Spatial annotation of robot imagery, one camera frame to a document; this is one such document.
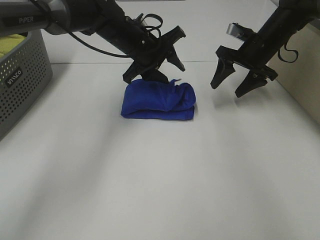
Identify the yellow-green towel in basket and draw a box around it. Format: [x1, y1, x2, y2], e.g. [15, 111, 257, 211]
[0, 34, 26, 58]

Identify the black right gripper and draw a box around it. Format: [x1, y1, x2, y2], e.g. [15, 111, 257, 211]
[210, 33, 278, 98]

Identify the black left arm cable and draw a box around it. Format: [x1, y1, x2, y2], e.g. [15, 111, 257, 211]
[29, 0, 163, 60]

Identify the grey perforated plastic basket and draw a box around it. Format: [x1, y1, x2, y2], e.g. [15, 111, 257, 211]
[0, 30, 53, 139]

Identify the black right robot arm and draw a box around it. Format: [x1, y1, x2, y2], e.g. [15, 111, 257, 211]
[210, 0, 320, 98]

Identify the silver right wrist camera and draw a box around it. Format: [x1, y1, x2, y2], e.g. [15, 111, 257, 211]
[226, 22, 255, 42]

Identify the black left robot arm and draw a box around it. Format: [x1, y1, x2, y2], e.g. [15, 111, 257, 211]
[0, 0, 186, 84]

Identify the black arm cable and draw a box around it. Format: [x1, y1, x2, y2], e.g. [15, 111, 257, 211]
[277, 37, 300, 63]
[29, 0, 163, 60]

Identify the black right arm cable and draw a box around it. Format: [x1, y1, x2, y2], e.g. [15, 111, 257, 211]
[277, 37, 300, 63]

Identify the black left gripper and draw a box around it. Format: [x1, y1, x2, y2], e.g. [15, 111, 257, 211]
[122, 26, 186, 84]

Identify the blue microfiber towel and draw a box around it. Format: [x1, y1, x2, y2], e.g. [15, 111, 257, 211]
[120, 79, 196, 121]

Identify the beige storage box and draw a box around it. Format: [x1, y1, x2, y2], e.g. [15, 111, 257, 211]
[268, 24, 320, 123]

